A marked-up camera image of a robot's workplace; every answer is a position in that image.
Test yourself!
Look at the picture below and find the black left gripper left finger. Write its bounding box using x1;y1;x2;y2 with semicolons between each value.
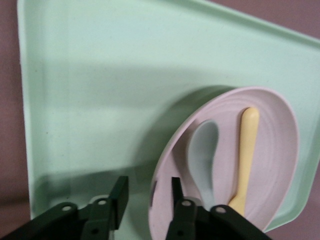
0;175;130;240

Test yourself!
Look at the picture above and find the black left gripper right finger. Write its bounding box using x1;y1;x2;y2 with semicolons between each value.
167;176;275;240

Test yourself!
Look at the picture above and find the grey-green plastic spoon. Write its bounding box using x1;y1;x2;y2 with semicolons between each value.
187;119;221;208

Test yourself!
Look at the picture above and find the yellow plastic fork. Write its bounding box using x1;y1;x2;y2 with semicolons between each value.
227;107;260;217

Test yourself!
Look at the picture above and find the round beige plate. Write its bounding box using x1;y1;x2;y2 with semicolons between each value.
147;86;301;240

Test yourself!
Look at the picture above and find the light green rectangular tray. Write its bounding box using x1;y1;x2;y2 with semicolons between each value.
16;0;320;232

